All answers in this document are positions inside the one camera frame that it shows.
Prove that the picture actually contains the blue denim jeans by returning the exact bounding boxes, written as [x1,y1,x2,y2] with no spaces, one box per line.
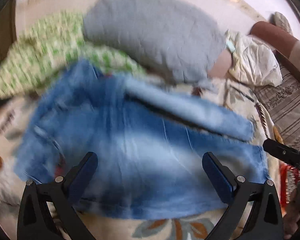
[14,60,269,220]

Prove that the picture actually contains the person's right hand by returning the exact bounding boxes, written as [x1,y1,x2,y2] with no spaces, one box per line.
[283,201,300,239]

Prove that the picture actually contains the cream crumpled cloth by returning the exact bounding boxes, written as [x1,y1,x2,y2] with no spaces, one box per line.
[225,30,283,87]

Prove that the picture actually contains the beige leaf pattern blanket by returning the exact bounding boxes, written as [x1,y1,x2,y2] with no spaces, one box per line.
[0,79,274,239]

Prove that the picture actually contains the pink pillow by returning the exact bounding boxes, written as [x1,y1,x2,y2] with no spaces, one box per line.
[207,49,232,79]

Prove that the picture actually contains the brown wooden headboard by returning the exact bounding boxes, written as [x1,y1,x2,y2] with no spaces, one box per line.
[250,21,300,83]

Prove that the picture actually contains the grey pillow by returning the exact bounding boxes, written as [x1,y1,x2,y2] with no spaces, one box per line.
[83,0,226,87]

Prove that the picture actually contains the green patterned cloth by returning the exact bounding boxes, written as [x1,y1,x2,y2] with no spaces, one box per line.
[0,11,146,100]

